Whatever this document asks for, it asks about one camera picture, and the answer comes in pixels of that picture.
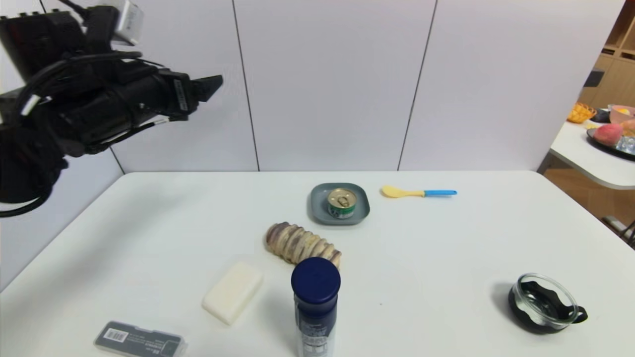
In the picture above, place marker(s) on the striped bread roll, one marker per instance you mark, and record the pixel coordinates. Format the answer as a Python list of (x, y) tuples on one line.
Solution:
[(297, 243)]

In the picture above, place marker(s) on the white soap bar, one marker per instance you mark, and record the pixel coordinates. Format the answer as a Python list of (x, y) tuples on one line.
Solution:
[(233, 292)]

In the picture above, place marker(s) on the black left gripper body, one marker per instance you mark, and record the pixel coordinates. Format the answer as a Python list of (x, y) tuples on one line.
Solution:
[(180, 95)]

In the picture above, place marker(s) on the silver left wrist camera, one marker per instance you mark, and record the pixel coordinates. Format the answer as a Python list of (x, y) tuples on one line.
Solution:
[(128, 20)]

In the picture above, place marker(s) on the silver foil pack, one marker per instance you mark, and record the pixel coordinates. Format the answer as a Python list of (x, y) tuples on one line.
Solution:
[(626, 145)]

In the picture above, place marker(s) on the black case with barcode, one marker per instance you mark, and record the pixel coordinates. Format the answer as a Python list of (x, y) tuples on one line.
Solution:
[(141, 341)]

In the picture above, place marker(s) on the orange basket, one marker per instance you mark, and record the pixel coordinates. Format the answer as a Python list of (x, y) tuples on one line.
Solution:
[(579, 114)]

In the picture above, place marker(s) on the pink bowl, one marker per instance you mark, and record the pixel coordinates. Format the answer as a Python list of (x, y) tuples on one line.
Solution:
[(620, 115)]

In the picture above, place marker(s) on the white round table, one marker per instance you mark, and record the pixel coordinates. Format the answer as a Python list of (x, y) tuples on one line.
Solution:
[(585, 158)]

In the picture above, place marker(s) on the glass bowl black sleeve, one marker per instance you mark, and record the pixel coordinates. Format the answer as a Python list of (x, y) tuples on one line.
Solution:
[(543, 305)]

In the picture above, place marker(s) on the small black bowl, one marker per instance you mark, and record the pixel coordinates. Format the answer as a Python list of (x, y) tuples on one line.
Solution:
[(601, 117)]

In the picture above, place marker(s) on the chair leg base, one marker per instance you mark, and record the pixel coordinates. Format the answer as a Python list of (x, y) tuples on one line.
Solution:
[(620, 229)]

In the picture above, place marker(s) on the grey square dish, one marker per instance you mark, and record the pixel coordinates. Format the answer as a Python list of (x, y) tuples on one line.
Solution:
[(317, 208)]

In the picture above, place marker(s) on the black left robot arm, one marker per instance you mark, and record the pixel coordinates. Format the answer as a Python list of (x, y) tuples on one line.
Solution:
[(30, 44)]

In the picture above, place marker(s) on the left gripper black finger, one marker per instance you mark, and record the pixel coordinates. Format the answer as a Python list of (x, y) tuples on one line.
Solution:
[(207, 87)]

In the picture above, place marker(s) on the gold-lidded tin can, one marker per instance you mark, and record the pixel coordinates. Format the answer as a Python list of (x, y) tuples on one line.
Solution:
[(342, 202)]

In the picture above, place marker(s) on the black tray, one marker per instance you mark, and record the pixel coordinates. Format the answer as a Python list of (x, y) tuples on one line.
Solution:
[(603, 147)]

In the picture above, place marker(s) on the red peach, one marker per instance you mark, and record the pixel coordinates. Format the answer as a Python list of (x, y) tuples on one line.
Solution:
[(606, 135)]

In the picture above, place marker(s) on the blue-capped bottle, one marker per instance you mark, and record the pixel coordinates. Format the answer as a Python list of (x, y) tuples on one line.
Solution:
[(316, 297)]

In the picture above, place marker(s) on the wooden shelf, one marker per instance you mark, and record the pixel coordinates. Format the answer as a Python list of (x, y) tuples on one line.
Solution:
[(615, 82)]

